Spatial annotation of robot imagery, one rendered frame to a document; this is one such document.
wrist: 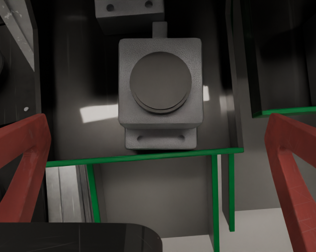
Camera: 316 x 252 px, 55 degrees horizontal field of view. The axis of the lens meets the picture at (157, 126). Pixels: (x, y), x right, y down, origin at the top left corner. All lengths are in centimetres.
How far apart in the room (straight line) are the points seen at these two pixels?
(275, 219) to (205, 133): 37
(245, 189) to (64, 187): 26
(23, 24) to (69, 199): 28
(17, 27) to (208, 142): 16
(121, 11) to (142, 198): 23
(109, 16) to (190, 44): 6
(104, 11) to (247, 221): 43
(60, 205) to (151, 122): 33
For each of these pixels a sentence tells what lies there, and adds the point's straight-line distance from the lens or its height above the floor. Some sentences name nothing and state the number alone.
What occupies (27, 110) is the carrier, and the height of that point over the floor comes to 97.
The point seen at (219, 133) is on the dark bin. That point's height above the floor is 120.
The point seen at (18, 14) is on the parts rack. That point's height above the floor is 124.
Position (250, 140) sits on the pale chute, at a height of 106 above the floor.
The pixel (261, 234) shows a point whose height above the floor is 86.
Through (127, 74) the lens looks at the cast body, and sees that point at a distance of 16.
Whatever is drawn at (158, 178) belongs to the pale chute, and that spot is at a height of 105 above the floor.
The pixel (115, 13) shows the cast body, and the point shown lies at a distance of 20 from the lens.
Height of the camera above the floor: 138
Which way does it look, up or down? 60 degrees down
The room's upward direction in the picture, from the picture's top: 4 degrees counter-clockwise
